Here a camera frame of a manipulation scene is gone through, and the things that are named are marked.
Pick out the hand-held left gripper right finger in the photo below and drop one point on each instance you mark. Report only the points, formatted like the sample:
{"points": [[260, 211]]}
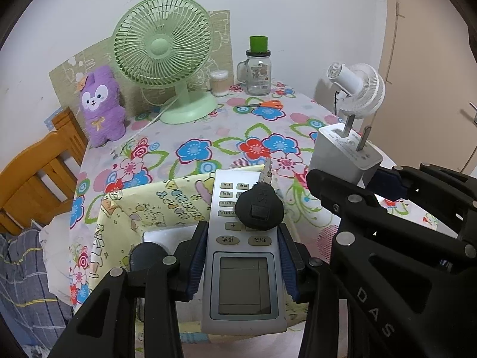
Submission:
{"points": [[289, 264]]}

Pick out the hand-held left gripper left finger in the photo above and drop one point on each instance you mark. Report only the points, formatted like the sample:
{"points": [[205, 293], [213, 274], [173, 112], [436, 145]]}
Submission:
{"points": [[195, 255]]}

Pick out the white block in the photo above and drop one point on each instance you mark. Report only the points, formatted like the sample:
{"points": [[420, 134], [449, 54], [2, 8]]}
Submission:
{"points": [[162, 236]]}

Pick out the black headed key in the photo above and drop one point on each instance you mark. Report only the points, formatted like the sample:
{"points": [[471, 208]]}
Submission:
{"points": [[257, 209]]}

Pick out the yellow printed storage box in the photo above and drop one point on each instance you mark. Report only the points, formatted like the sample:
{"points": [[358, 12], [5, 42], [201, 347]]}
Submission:
{"points": [[164, 205]]}

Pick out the light blue paper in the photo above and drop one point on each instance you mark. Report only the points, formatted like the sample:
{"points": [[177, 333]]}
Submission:
{"points": [[54, 117]]}

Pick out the black round puff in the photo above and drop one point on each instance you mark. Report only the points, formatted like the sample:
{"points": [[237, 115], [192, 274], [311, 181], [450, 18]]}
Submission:
{"points": [[147, 255]]}

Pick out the white remote control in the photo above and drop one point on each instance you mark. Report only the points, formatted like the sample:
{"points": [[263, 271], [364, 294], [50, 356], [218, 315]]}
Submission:
{"points": [[242, 283]]}

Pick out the white standing fan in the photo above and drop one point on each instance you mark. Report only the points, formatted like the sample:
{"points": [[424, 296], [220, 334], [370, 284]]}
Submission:
{"points": [[357, 85]]}

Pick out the white cloth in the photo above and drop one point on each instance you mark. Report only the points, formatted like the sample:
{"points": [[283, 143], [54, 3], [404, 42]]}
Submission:
{"points": [[56, 264]]}

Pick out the purple plush toy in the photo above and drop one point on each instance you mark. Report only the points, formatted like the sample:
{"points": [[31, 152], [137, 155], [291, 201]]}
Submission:
{"points": [[100, 108]]}

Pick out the blue plaid blanket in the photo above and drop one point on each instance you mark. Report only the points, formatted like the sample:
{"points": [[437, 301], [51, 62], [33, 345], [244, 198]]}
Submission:
{"points": [[26, 287]]}

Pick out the green desk fan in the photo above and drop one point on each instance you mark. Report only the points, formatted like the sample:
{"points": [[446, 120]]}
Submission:
{"points": [[160, 48]]}

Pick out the beige door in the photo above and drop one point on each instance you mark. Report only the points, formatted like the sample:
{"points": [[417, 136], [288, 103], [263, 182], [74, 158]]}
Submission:
{"points": [[428, 44]]}

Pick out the glass jar with green lid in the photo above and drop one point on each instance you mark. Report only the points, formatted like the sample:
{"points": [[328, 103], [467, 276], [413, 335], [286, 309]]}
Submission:
{"points": [[258, 74]]}

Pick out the clear cotton swab container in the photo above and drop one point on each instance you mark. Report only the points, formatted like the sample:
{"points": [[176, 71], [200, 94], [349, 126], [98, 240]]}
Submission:
{"points": [[219, 84]]}

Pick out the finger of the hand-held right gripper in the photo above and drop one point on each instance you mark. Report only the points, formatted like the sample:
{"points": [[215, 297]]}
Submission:
{"points": [[335, 190], [391, 184]]}

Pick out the white plug charger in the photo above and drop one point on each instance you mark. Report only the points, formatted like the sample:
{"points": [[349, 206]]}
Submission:
{"points": [[343, 153]]}

